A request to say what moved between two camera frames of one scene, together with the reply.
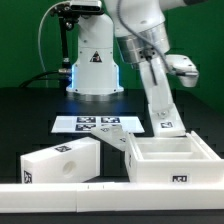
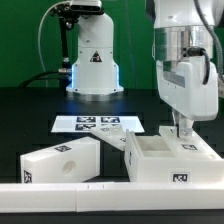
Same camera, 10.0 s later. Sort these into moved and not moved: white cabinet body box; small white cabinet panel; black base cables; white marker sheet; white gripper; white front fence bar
Moved: small white cabinet panel; white gripper
Not moved: white cabinet body box; white front fence bar; black base cables; white marker sheet
